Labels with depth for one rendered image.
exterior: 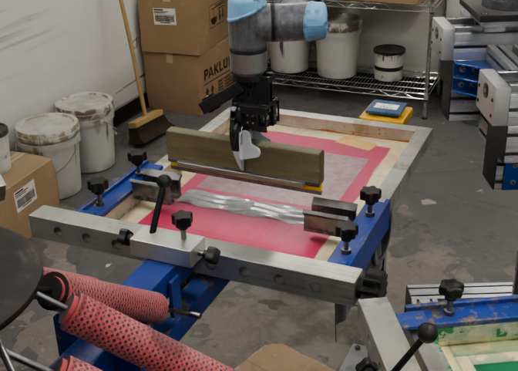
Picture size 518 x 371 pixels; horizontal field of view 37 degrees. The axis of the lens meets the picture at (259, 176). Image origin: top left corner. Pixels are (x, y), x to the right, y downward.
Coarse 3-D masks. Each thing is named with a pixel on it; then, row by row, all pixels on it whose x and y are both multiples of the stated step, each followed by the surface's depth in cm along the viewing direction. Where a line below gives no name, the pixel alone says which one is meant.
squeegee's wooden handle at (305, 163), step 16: (176, 128) 171; (176, 144) 170; (192, 144) 168; (208, 144) 167; (224, 144) 165; (256, 144) 162; (272, 144) 161; (288, 144) 161; (176, 160) 172; (192, 160) 170; (208, 160) 168; (224, 160) 167; (256, 160) 163; (272, 160) 162; (288, 160) 160; (304, 160) 159; (320, 160) 158; (288, 176) 162; (304, 176) 160; (320, 176) 159
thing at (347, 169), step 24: (312, 144) 208; (336, 144) 208; (336, 168) 194; (360, 168) 194; (288, 192) 183; (336, 192) 182; (240, 240) 163; (264, 240) 163; (288, 240) 162; (312, 240) 162
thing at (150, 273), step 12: (144, 264) 139; (156, 264) 139; (168, 264) 139; (132, 276) 135; (144, 276) 135; (156, 276) 135; (168, 276) 136; (180, 276) 141; (144, 288) 132; (156, 288) 133
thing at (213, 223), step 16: (304, 144) 208; (208, 176) 192; (224, 192) 183; (240, 192) 183; (256, 192) 183; (176, 208) 177; (192, 208) 176; (208, 208) 176; (144, 224) 170; (160, 224) 170; (192, 224) 170; (208, 224) 169; (224, 224) 169
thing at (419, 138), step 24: (216, 120) 216; (288, 120) 220; (312, 120) 217; (336, 120) 214; (360, 120) 213; (408, 144) 198; (168, 168) 190; (408, 168) 185; (384, 192) 174; (120, 216) 173
